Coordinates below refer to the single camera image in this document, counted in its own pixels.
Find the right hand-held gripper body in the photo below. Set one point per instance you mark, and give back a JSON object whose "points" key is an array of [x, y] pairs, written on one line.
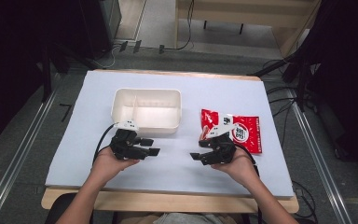
{"points": [[220, 149]]}

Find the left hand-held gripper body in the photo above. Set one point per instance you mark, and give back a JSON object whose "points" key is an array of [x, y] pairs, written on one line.
{"points": [[125, 146]]}

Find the white plastic container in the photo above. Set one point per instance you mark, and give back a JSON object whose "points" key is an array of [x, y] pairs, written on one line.
{"points": [[147, 110]]}

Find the red snack packet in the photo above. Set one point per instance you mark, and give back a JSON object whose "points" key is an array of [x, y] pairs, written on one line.
{"points": [[248, 133]]}

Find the person's left hand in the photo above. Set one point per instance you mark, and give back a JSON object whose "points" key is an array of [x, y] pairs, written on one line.
{"points": [[107, 165]]}

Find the person's right hand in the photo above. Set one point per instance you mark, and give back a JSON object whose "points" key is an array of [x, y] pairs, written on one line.
{"points": [[239, 168]]}

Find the wooden table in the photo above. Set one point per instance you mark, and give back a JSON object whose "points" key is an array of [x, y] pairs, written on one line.
{"points": [[167, 203]]}

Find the white table mat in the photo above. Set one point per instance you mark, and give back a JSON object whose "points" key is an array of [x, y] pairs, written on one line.
{"points": [[174, 93]]}

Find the person's grey clothing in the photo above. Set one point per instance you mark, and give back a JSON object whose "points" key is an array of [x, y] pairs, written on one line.
{"points": [[189, 218]]}

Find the wooden bench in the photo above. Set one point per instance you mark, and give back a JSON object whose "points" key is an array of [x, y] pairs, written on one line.
{"points": [[248, 12]]}

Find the black curtain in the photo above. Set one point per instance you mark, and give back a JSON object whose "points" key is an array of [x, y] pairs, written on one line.
{"points": [[18, 56], [348, 68]]}

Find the metal floor rail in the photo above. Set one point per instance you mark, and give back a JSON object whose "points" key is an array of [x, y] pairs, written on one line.
{"points": [[320, 161], [18, 155]]}

